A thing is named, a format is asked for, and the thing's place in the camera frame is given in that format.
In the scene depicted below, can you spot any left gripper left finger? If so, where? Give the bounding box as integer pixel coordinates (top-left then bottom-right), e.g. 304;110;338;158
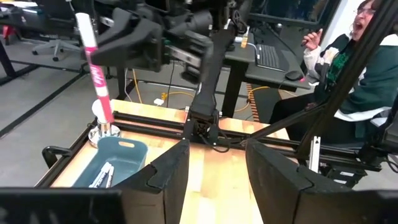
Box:
0;139;190;224

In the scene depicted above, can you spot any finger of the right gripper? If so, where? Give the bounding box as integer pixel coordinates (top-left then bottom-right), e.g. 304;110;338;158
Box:
97;7;138;42
89;17;165;73

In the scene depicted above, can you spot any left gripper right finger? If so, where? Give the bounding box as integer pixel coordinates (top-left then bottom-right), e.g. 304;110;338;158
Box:
245;138;398;224

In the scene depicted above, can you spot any pink Expo marker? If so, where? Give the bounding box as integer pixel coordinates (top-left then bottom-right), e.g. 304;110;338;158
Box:
75;12;115;124

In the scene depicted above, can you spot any teal plastic bin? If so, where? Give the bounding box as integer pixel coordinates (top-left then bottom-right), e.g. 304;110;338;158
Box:
72;136;149;189

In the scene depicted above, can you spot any grey office chair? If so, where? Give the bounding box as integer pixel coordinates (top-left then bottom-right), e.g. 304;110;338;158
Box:
30;0;83;62

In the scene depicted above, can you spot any white bulb silver base lamp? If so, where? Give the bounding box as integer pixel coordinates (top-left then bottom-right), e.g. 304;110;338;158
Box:
88;98;122;149

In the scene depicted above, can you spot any black keyboard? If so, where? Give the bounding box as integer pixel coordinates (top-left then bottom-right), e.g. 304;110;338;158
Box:
256;43;289;73

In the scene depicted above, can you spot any black monitor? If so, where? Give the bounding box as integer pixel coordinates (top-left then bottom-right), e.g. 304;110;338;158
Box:
248;0;341;29

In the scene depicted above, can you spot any black computer mouse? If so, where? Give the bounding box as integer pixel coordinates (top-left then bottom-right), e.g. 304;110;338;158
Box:
285;70;304;82

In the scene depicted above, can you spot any black desk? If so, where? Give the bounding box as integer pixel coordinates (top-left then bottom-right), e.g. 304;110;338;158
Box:
0;6;90;86

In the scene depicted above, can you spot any person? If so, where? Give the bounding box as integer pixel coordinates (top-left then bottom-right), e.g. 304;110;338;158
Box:
269;0;398;144

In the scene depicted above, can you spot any yellow extension cable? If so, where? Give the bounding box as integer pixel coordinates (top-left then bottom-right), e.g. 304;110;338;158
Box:
132;68;296;113

